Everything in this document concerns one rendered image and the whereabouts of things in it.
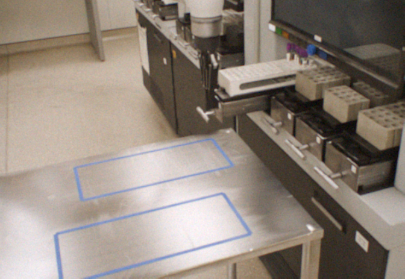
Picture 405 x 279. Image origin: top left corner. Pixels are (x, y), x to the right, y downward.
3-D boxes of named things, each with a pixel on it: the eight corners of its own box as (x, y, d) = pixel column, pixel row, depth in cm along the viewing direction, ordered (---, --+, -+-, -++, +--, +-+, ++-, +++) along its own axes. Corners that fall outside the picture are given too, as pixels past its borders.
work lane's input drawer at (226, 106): (381, 74, 177) (385, 50, 173) (408, 87, 166) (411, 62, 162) (194, 109, 157) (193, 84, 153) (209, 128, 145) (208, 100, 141)
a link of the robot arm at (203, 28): (215, 9, 142) (216, 29, 145) (185, 12, 140) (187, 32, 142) (226, 15, 135) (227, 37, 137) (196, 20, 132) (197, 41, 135)
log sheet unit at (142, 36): (141, 65, 338) (135, 15, 322) (150, 79, 315) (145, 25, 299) (138, 66, 338) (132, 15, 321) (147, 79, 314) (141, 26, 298)
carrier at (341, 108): (353, 125, 125) (355, 103, 122) (346, 126, 124) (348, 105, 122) (328, 107, 135) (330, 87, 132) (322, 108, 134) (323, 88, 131)
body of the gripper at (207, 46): (224, 35, 137) (225, 67, 142) (214, 28, 144) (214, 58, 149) (199, 40, 135) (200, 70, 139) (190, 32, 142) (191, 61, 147)
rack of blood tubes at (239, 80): (300, 73, 163) (301, 56, 160) (316, 84, 155) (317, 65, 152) (218, 88, 155) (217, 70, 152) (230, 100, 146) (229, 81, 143)
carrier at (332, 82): (335, 99, 139) (337, 80, 136) (329, 101, 138) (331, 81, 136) (314, 85, 149) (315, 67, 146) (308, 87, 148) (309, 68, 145)
